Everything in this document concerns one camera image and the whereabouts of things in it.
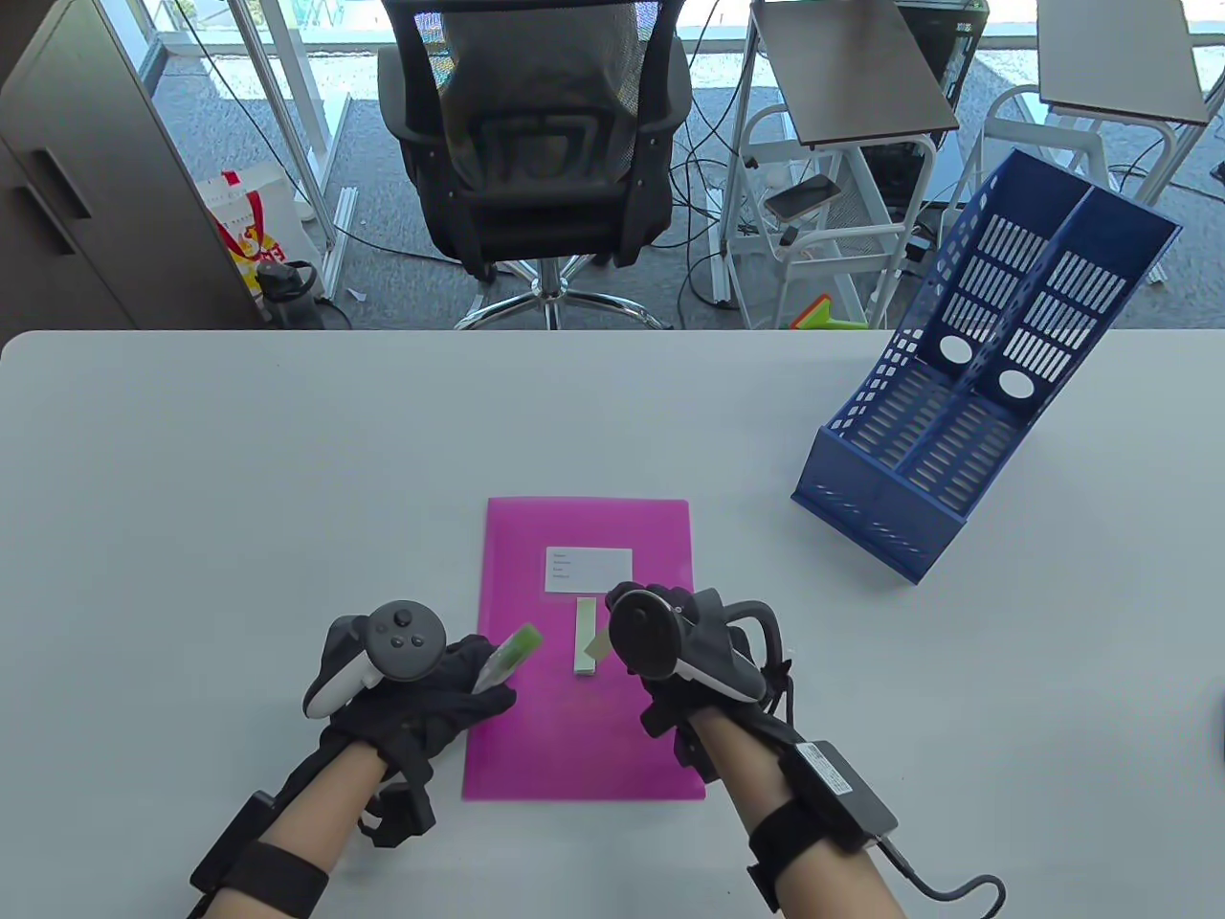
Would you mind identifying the black computer tower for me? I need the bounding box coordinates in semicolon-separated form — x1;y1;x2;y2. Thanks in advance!
900;0;989;108

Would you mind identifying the person's right forearm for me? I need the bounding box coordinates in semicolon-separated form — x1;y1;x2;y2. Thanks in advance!
689;713;908;919

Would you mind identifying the black mesh office chair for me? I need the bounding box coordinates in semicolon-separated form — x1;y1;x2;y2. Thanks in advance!
376;0;692;331

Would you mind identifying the white rolling cart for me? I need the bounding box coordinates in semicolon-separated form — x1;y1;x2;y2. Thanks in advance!
718;101;944;331

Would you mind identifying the black wrist sensor box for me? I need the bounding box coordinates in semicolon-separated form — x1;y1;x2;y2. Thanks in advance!
189;790;280;893
778;738;901;855

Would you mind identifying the black handheld controller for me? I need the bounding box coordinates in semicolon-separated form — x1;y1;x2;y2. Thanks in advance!
608;586;797;711
302;600;449;720

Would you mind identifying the blue plastic file rack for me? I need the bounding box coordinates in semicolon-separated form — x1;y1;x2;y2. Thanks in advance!
791;148;1184;585

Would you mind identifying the black braided cable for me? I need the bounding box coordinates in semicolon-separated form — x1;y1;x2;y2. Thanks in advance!
874;837;1009;919

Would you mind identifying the green and red plastic tool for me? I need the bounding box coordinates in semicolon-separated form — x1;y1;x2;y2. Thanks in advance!
790;295;867;331

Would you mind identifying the black arm strap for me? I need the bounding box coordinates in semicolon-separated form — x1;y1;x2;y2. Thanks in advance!
746;798;835;912
223;840;332;919

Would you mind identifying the pink L-shaped folder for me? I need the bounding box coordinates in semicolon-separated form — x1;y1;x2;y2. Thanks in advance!
462;497;707;802

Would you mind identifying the green glue stick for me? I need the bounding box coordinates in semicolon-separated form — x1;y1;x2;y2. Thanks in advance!
472;623;545;696

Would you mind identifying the white metal table frame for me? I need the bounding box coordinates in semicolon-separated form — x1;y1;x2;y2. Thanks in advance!
225;0;360;300

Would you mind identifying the black smartphone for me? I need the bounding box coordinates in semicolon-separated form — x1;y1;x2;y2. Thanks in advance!
763;175;843;223

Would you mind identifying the red and white shopping bag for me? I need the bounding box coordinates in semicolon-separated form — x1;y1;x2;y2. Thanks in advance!
198;163;322;298

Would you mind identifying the person's left hand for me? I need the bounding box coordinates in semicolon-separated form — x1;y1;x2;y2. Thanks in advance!
321;633;519;782

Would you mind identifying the brown-top side table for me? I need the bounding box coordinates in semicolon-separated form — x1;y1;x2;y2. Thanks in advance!
1036;0;1212;127
749;0;961;149

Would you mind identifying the person's right hand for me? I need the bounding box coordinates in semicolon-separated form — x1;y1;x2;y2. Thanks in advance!
604;580;800;767

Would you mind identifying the person's left forearm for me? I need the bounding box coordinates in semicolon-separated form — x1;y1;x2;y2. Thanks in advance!
206;742;390;919

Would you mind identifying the black water bottle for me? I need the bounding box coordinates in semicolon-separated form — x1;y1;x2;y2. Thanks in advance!
255;260;326;330

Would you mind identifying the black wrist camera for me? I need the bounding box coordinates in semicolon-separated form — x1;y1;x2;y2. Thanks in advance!
358;779;438;849

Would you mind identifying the tall storage cabinet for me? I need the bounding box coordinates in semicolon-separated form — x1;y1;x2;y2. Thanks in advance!
0;0;264;331

